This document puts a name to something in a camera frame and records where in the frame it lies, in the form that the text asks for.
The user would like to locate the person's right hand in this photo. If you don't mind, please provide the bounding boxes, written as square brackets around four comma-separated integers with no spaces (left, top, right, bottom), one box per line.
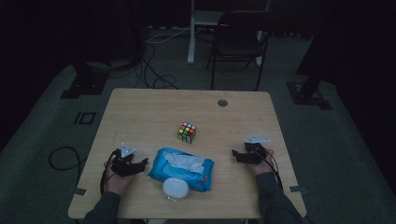
[248,148,276,177]

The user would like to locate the black stand with flat base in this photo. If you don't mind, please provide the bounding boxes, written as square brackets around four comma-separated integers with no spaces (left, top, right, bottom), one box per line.
[286,0,335,111]
[60,0,148,100]

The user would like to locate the white floor cable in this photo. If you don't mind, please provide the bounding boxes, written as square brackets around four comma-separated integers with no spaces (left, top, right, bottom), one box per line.
[145,27,191,44]

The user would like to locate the black folding chair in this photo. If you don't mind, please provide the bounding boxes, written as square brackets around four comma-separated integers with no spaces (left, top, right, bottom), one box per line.
[205,10,281,91]

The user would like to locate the blue wet wipe pack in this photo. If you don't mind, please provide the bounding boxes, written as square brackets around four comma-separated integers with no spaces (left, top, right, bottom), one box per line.
[147,147,215,193]

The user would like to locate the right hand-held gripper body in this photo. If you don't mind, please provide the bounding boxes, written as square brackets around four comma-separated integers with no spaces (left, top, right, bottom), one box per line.
[244,133,271,165]

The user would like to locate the white round pack lid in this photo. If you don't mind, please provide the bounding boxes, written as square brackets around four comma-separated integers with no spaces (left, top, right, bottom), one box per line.
[162,176,190,202]

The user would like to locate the multicoloured puzzle cube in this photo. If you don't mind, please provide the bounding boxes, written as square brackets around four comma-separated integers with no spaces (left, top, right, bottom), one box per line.
[177,121,197,145]

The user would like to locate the black looped floor cable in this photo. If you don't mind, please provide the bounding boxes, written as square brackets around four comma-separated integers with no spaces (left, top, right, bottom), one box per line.
[48,146,87,185]

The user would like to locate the person's left hand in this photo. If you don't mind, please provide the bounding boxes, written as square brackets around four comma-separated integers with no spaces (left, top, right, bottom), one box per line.
[103,167,136,196]

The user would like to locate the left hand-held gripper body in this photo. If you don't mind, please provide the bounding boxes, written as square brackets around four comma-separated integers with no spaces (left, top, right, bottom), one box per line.
[110,142,139,178]

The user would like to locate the black tangled floor cables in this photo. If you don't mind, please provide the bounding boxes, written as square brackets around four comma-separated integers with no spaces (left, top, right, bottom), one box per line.
[108,41,180,91]

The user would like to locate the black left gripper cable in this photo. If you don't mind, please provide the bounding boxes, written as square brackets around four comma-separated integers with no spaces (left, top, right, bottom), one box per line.
[99,148,121,196]

